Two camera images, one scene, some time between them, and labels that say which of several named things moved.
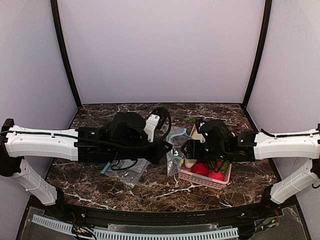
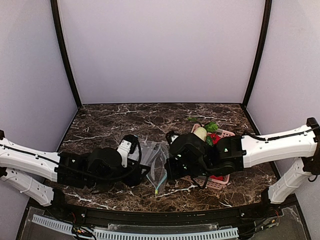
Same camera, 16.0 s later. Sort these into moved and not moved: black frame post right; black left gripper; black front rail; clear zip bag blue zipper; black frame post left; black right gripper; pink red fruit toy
Moved: black left gripper; clear zip bag blue zipper; black right gripper
Not moved: black frame post left; black front rail; black frame post right; pink red fruit toy
